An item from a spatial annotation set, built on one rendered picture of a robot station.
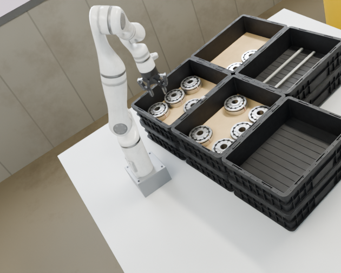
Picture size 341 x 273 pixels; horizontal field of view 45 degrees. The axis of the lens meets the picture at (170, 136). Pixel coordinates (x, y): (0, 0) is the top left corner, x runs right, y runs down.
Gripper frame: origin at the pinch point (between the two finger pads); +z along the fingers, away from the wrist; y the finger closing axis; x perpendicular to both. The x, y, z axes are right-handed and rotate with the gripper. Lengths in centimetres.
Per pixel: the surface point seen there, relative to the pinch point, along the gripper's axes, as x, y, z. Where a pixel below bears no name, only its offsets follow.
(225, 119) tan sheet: -11.3, 28.2, 13.6
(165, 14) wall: 158, -31, 46
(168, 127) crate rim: -21.1, 6.3, 3.3
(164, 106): 1.0, -0.4, 10.3
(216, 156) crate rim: -41.1, 27.5, 3.5
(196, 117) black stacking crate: -13.3, 16.7, 7.6
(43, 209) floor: 14, -125, 95
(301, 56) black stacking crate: 24, 64, 14
